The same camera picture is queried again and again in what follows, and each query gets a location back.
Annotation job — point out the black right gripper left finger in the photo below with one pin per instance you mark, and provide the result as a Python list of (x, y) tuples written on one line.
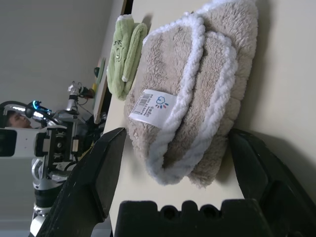
[(86, 180)]

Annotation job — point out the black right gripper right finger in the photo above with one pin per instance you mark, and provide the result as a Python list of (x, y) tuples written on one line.
[(271, 182)]

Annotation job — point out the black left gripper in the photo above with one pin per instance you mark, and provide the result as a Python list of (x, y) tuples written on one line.
[(59, 143)]

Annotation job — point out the beige towel with white trim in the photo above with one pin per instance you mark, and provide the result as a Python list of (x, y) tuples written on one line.
[(197, 98)]

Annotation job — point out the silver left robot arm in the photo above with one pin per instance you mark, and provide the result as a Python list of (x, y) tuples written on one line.
[(42, 182)]

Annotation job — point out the green folded towel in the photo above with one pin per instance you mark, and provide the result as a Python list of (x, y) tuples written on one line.
[(123, 59)]

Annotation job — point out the chrome device with cyan light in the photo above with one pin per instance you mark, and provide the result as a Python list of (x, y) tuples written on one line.
[(37, 108)]

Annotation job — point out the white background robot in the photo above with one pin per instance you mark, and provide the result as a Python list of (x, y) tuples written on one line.
[(72, 98)]

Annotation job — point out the bystander head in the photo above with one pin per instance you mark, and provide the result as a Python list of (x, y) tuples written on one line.
[(18, 119)]

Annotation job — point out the small green object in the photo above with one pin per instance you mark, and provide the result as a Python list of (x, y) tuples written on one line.
[(96, 71)]

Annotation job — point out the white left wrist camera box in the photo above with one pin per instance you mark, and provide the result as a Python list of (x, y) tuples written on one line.
[(22, 142)]

